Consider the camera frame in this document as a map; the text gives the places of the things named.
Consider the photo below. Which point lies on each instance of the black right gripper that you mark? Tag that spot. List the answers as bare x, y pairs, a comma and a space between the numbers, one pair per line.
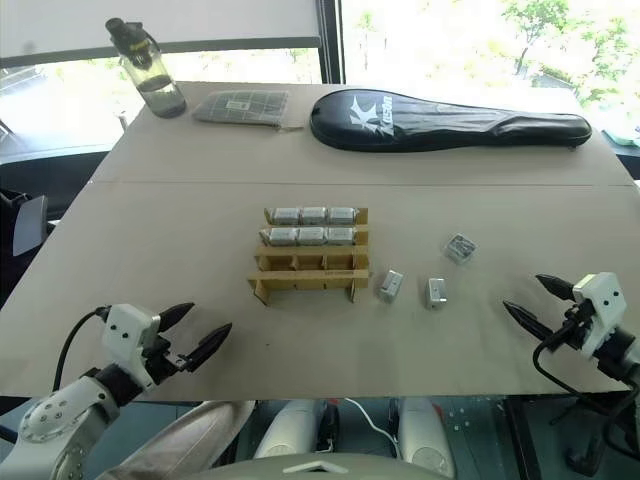
574, 327

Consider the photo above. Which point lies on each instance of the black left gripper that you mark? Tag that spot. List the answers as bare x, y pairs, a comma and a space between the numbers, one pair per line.
167, 360

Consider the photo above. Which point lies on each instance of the wooden slotted rack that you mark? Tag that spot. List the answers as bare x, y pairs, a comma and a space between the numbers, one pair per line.
310, 275

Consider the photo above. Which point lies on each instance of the brown cardboard sheet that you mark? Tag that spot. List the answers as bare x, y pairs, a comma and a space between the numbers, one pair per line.
150, 260
225, 155

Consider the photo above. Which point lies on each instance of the beige rounded shell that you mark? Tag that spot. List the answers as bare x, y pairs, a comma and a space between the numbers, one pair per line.
190, 440

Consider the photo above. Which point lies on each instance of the silver rounded shell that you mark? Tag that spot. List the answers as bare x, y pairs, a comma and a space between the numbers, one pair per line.
425, 435
292, 430

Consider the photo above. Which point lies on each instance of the grey-green rounded body cover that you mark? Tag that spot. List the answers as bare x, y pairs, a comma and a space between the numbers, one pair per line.
320, 462

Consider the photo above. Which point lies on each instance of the green cloth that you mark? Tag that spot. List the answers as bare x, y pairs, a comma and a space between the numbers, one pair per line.
622, 137

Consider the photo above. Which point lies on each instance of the white chair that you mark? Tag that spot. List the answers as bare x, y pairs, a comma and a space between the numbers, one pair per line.
31, 225

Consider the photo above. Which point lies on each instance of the grey mesh zip pouch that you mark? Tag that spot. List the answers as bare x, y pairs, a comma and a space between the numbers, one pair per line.
240, 106

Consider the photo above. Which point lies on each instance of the black racket cover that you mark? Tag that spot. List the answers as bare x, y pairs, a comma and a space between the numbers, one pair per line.
400, 120

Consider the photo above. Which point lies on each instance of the clear water bottle black lid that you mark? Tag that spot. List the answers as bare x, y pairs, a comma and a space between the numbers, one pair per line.
156, 85

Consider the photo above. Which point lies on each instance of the white roller blind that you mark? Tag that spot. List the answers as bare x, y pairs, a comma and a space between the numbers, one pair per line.
160, 22

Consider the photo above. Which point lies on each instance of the dark window frame post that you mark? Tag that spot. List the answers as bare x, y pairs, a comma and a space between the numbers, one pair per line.
331, 40

